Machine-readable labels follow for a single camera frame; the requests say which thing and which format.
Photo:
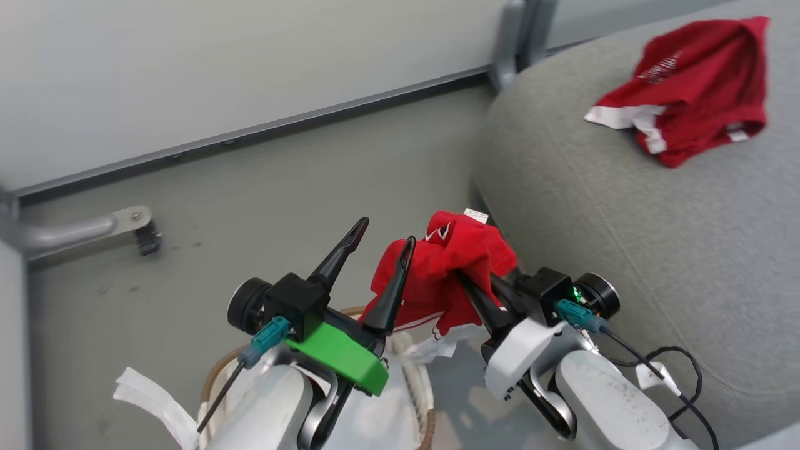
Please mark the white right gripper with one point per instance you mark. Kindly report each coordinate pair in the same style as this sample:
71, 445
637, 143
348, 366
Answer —
519, 359

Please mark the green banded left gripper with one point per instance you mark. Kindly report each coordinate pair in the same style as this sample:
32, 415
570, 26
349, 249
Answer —
340, 359

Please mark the red garment with white label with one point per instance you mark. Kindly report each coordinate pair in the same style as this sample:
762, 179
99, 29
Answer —
447, 275

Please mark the red shirt with white trim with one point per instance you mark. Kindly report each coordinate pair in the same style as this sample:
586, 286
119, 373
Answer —
694, 87

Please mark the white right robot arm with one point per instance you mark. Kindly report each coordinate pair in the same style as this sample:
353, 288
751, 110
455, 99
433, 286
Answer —
612, 406

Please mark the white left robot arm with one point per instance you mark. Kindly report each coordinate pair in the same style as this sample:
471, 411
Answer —
262, 409

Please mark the grey fabric sofa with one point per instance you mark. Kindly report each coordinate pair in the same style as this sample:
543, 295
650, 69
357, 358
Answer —
656, 237

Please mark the white basket liner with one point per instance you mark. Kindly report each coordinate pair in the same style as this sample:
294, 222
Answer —
400, 400

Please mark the white fabric strip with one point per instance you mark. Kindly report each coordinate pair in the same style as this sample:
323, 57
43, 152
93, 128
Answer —
153, 397

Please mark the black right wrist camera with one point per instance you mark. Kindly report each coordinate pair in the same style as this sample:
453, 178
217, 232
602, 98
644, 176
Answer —
562, 294

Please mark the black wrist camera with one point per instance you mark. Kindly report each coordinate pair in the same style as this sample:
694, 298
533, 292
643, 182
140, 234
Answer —
562, 294
287, 303

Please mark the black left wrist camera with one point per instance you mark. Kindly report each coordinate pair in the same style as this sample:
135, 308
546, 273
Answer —
287, 303

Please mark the grey aluminium floor rail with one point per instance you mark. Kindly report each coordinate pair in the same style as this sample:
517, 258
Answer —
262, 128

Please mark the grey aluminium frame post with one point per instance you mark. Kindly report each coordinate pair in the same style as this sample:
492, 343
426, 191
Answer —
522, 37

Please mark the grey metal door stop bracket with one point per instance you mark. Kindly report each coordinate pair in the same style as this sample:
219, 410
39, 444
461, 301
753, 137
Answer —
75, 231

